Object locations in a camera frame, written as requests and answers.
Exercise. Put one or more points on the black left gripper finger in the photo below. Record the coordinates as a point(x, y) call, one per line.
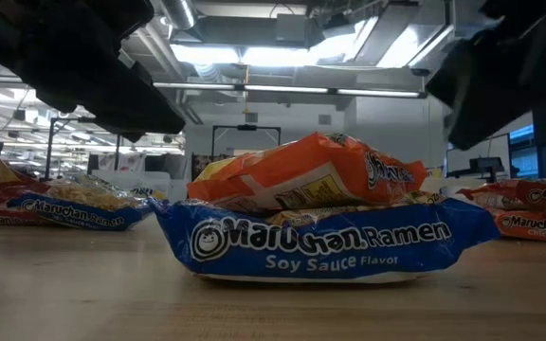
point(126, 135)
point(135, 104)

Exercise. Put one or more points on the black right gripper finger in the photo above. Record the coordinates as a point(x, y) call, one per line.
point(477, 125)
point(467, 76)

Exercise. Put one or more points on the orange chicken ramen packet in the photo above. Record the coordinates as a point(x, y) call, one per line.
point(529, 227)
point(301, 166)

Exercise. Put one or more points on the black desktop monitor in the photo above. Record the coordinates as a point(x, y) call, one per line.
point(486, 166)

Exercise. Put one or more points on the blue glass partition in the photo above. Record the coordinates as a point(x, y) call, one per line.
point(524, 161)

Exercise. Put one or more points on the long ceiling tube light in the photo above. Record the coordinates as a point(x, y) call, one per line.
point(282, 88)

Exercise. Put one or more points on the white wall board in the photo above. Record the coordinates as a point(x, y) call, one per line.
point(496, 151)

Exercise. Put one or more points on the black metal station frame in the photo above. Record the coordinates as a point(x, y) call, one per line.
point(49, 156)
point(247, 127)

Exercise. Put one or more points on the round silver ceiling duct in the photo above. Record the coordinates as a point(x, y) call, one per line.
point(178, 12)

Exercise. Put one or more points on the grey wall box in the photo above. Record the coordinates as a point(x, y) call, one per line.
point(251, 117)
point(325, 119)

